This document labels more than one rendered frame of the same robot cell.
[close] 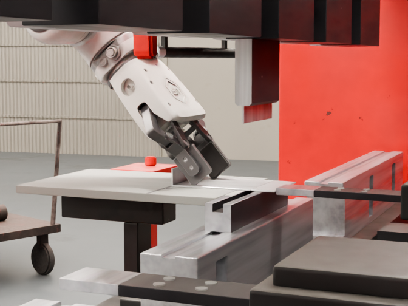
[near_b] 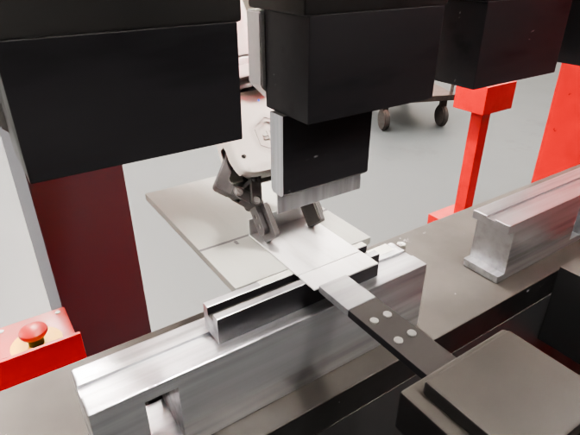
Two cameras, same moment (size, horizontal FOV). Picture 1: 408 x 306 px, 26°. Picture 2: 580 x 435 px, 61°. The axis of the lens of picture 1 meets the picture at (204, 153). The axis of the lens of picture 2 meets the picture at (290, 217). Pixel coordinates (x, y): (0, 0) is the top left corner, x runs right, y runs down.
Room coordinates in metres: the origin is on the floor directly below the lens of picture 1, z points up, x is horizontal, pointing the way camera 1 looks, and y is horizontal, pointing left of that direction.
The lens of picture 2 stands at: (0.66, -0.28, 1.30)
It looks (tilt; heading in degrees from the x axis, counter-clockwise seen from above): 28 degrees down; 33
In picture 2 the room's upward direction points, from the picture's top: straight up
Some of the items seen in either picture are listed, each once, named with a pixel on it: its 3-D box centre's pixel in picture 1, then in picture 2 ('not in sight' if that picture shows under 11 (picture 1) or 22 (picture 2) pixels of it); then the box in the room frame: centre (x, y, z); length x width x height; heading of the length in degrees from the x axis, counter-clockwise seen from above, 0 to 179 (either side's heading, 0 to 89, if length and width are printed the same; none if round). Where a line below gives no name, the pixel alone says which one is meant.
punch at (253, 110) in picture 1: (258, 80); (322, 154); (1.04, -0.06, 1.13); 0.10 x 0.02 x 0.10; 157
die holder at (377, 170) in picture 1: (360, 190); (579, 203); (1.55, -0.28, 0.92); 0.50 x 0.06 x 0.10; 157
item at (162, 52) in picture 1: (203, 43); not in sight; (2.48, 0.00, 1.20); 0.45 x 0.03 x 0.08; 146
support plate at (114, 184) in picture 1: (145, 185); (249, 217); (1.10, 0.07, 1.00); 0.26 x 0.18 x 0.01; 67
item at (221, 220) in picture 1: (249, 203); (298, 287); (1.02, -0.05, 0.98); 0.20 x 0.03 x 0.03; 157
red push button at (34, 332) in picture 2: not in sight; (34, 337); (0.92, 0.35, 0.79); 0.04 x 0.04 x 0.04
